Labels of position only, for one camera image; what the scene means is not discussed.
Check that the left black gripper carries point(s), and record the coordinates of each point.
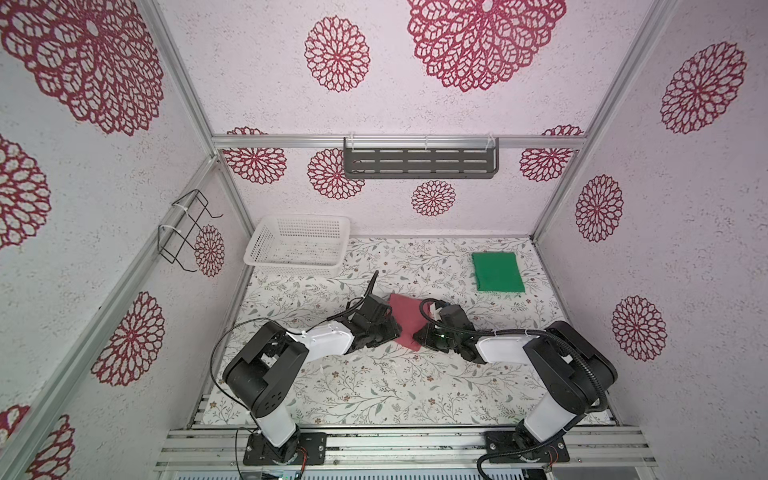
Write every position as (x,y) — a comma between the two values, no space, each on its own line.
(391,330)

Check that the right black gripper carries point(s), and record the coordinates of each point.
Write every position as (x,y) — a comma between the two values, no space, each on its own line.
(426,339)

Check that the pink red tank top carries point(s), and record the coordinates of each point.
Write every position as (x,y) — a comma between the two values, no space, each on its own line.
(405,311)

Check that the green tank top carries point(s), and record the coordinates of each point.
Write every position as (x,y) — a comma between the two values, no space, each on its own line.
(497,272)

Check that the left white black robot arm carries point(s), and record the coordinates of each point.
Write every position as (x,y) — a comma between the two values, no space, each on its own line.
(261,375)

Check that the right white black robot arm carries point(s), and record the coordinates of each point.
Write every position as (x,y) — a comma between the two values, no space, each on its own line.
(575,374)

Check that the white plastic laundry basket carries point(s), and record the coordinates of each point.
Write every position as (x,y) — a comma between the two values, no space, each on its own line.
(299,245)

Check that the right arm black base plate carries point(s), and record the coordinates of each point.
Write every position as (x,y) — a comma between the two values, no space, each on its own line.
(519,446)

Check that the dark grey wall shelf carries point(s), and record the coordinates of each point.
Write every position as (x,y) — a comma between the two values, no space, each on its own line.
(424,163)

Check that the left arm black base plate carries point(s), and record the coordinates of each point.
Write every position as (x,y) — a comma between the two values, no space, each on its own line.
(301,449)

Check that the black wire wall rack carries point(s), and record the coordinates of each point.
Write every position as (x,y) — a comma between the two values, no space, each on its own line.
(176,235)

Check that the aluminium front rail frame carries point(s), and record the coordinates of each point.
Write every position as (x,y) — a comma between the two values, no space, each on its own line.
(399,448)

